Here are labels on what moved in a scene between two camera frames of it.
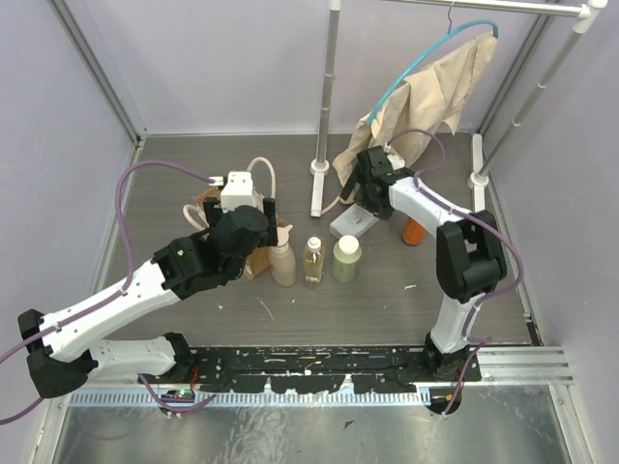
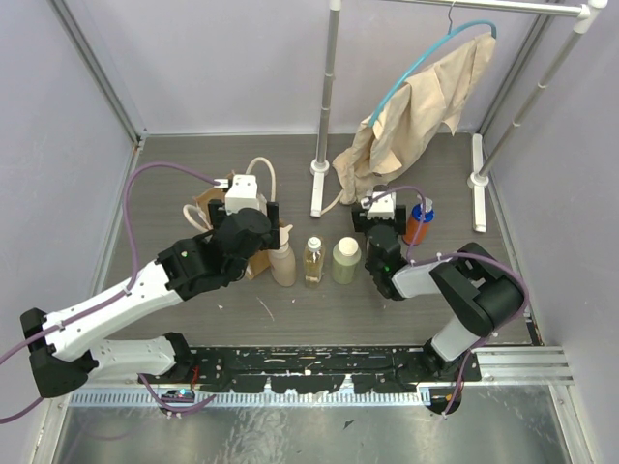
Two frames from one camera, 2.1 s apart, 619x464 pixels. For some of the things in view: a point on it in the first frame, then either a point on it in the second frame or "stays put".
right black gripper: (377, 209) -> (398, 223)
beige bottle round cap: (281, 261) stays put
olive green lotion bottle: (346, 254) stays put
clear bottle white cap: (313, 263) stays put
